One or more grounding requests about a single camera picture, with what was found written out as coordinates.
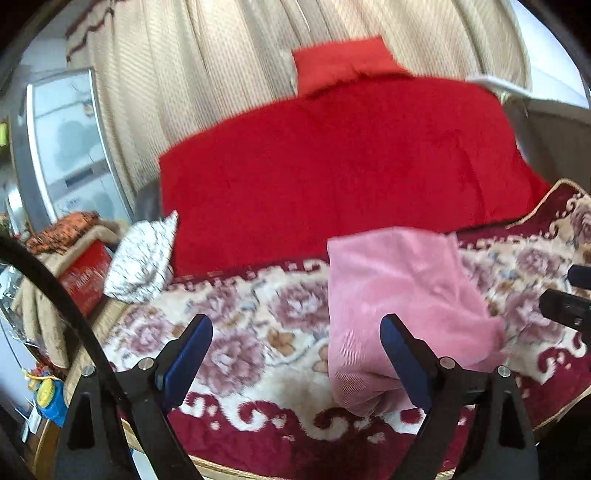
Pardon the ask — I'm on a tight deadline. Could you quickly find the red box with cloths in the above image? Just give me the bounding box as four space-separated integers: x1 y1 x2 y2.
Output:
13 220 132 367

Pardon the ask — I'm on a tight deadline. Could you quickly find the pink corduroy garment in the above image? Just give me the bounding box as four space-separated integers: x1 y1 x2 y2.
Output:
327 228 507 416

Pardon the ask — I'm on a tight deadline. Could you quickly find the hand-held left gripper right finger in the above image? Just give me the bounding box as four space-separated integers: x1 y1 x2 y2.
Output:
379 314 541 480

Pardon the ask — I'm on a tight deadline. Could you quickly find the beige curtain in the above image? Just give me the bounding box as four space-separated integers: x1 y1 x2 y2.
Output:
65 0 532 217

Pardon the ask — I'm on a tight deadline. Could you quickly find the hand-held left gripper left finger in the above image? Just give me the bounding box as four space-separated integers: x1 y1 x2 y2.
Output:
55 314 213 480

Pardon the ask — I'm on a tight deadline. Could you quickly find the yellow and blue toy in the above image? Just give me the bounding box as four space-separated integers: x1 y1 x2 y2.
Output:
24 368 68 426

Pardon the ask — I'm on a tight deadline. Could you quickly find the floral patterned blanket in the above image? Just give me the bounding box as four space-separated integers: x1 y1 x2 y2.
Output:
69 180 591 480

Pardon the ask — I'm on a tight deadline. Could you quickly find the orange patterned cloth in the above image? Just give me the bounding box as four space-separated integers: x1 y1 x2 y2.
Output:
25 211 101 254

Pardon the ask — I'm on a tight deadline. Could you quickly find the red quilt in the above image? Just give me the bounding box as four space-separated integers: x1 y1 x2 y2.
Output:
159 76 552 278

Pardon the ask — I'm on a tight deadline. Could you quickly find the silver refrigerator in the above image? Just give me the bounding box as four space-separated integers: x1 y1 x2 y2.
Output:
9 68 136 224

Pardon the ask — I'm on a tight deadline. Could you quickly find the black braided cable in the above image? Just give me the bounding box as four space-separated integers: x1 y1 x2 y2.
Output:
0 235 144 480

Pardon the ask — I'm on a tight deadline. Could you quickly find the red pillow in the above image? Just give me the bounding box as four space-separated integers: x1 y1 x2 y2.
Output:
292 36 411 99

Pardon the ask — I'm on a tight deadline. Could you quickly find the white patterned pillow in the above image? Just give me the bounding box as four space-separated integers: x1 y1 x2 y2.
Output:
104 211 179 304

